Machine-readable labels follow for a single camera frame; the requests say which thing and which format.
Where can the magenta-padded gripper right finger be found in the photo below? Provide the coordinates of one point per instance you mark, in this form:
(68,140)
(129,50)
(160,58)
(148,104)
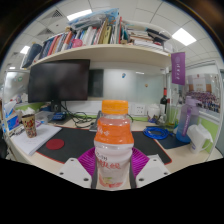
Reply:
(140,161)

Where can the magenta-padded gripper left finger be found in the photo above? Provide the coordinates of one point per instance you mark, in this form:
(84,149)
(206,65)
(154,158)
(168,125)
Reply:
(86,161)

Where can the orange-capped drink bottle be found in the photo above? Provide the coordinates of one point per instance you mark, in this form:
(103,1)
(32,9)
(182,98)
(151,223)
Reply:
(113,146)

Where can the purple water bottle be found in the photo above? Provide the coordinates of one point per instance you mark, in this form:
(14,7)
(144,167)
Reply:
(186,123)

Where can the black red-edged desk mat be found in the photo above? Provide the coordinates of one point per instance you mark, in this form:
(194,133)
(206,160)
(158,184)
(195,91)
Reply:
(76,140)

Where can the dark blue mouse pad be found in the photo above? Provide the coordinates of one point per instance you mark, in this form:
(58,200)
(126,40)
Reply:
(170,142)

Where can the flat round red coaster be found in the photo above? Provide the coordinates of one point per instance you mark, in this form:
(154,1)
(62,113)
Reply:
(55,144)

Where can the grey metal laptop stand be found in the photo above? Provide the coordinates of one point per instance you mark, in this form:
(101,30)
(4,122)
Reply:
(94,125)

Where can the white round container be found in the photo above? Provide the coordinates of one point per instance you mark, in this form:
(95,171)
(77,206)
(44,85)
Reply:
(154,111)

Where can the small blue device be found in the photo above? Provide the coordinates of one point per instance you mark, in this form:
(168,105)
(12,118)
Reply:
(59,116)

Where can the white paper sheets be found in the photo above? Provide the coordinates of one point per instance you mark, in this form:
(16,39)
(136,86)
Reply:
(35,141)

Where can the clear plastic box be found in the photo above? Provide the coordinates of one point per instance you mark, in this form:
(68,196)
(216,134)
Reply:
(44,116)

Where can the white plastic jug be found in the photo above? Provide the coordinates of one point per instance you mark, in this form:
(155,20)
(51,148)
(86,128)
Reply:
(198,138)

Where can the dark wine bottle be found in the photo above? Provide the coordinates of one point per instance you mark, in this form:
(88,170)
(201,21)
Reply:
(163,101)

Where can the patterned paper cup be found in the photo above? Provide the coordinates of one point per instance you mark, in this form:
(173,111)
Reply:
(30,128)

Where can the blue tissue box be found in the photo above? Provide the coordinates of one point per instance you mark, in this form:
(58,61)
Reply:
(12,123)

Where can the black computer monitor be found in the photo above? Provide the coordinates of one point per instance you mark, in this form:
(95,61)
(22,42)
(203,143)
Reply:
(58,81)

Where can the group photo poster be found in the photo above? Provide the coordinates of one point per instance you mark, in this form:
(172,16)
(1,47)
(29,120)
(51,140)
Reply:
(203,96)

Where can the purple hanging banner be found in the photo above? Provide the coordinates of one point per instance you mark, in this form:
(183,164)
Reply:
(178,68)

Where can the white shelf with books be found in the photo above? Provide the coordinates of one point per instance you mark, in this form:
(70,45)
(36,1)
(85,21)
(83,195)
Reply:
(106,53)

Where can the white wall sockets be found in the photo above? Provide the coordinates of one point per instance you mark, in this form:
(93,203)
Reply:
(139,109)

